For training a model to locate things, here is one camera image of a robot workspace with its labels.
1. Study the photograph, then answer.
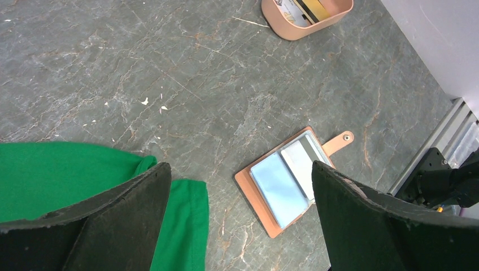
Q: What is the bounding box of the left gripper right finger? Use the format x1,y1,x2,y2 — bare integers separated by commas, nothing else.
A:
312,161,478,270

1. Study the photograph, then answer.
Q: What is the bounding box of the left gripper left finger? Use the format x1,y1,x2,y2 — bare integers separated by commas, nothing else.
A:
1,163,172,270

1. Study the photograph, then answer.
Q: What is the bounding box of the tan leather card holder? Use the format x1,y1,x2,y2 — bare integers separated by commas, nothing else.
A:
234,126,355,238

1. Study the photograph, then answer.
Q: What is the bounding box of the pink oval tray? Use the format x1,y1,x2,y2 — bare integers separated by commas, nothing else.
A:
261,0,354,41

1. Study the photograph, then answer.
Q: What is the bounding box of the grey card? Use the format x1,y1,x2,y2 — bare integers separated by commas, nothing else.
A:
275,0,311,27

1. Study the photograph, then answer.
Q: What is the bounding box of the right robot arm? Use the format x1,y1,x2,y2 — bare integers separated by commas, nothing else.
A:
395,147,478,209

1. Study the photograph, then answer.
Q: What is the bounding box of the yellow card in tray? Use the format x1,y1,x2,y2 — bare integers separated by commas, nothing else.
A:
294,0,331,24

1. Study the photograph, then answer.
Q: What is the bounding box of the green cloth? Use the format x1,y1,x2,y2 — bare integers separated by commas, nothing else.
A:
1,142,209,270

